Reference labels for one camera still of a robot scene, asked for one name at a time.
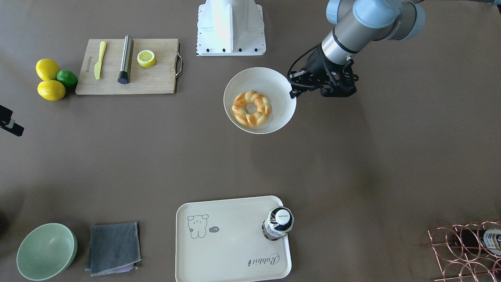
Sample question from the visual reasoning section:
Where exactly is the grey folded cloth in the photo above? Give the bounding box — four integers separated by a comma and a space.
85, 221, 142, 277

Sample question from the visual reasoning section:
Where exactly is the green bowl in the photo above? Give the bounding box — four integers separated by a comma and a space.
16, 223, 77, 281

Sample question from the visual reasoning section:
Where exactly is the bamboo cutting board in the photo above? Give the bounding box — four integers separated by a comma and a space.
75, 38, 182, 95

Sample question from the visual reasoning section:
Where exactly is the yellow lemon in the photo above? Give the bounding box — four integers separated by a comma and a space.
35, 58, 61, 81
37, 80, 66, 101

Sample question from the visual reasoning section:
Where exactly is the white round plate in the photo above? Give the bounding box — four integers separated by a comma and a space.
223, 67, 296, 134

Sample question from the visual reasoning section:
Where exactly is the tea bottle in rack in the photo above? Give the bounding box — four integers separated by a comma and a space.
456, 229, 501, 257

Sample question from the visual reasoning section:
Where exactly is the cream rabbit tray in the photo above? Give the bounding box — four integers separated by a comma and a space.
175, 195, 292, 282

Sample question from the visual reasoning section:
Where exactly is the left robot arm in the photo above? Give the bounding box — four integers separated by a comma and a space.
286, 0, 426, 99

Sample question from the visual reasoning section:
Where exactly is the glazed twisted donut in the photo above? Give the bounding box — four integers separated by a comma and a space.
231, 90, 272, 127

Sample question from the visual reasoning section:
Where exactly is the yellow plastic knife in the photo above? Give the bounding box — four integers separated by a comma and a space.
94, 41, 107, 80

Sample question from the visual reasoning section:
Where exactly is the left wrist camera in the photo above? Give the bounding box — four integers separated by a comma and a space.
320, 83, 357, 98

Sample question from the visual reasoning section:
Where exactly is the green lime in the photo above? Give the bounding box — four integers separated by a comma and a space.
56, 70, 78, 89

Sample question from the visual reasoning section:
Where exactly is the copper wire bottle rack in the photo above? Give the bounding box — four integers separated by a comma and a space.
425, 220, 500, 282

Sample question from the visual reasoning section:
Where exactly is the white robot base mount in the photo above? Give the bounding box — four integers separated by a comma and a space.
196, 0, 267, 56

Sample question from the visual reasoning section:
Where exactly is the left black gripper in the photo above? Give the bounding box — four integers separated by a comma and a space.
288, 44, 359, 99

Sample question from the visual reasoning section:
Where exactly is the lemon half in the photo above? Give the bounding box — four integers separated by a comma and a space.
137, 50, 156, 68

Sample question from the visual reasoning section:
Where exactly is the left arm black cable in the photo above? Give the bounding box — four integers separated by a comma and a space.
287, 43, 322, 89

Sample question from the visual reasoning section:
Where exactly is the yellow lemon lower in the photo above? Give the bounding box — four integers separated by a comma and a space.
37, 80, 66, 101

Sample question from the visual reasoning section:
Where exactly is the tea bottle on tray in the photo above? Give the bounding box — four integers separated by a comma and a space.
261, 206, 295, 241

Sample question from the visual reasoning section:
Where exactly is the yellow lemon upper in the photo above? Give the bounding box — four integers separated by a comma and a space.
35, 58, 61, 81

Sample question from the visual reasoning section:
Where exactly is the steel muddler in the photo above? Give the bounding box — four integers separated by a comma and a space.
117, 34, 133, 85

